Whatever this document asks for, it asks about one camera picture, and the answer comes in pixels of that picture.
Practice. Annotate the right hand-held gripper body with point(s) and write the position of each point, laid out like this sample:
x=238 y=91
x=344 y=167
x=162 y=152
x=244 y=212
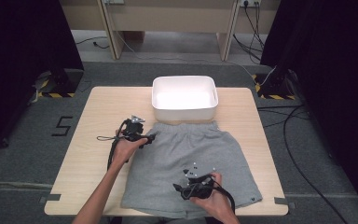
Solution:
x=199 y=186

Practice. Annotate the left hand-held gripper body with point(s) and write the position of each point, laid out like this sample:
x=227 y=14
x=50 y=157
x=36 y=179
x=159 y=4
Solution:
x=133 y=130

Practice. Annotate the person's left hand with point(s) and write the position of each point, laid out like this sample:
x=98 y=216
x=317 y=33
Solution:
x=124 y=152

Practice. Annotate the black curtain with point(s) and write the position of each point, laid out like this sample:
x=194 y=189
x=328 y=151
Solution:
x=18 y=46
x=338 y=62

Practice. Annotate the person's right hand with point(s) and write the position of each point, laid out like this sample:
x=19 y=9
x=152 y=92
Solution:
x=216 y=203

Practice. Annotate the black stand base hazard tape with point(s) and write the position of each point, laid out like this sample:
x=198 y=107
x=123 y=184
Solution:
x=276 y=85
x=65 y=81

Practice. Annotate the white power strip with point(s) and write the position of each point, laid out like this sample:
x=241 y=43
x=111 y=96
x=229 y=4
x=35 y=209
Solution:
x=250 y=3

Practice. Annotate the grey tape piece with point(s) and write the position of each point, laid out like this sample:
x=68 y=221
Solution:
x=281 y=200
x=51 y=198

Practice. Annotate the grey shorts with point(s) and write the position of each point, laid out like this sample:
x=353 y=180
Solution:
x=174 y=152

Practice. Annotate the white plastic bin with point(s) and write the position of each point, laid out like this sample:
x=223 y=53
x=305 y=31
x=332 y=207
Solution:
x=185 y=99

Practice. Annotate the beige desk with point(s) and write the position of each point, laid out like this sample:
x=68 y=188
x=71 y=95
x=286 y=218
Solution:
x=167 y=18

